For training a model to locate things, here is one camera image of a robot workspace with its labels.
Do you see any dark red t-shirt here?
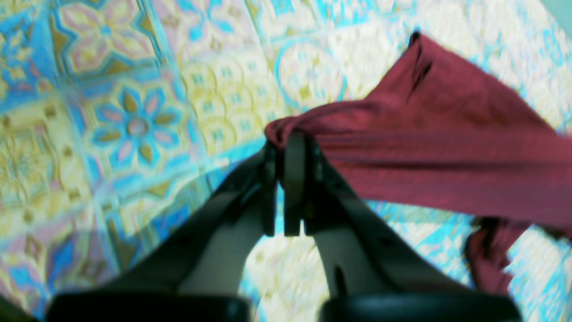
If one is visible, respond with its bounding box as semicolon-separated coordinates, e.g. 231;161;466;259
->
265;31;572;295

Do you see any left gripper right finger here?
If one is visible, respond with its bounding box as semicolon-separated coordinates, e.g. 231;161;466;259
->
284;132;471;298

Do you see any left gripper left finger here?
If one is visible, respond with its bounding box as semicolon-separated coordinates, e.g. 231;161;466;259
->
101;143;277;295

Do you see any patterned tablecloth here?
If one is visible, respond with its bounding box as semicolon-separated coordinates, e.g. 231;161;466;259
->
0;0;571;321

